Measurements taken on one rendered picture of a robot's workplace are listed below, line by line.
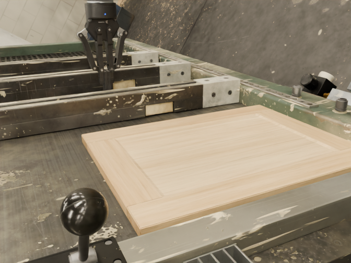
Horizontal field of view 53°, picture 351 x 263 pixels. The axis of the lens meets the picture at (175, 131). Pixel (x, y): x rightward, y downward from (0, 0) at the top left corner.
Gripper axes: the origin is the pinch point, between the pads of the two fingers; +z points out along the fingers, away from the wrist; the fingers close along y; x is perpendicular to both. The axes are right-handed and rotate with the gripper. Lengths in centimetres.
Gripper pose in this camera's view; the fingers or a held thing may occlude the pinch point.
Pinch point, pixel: (106, 83)
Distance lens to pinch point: 95.0
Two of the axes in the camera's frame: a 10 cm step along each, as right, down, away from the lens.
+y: -9.0, 1.7, -4.0
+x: 4.3, 3.3, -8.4
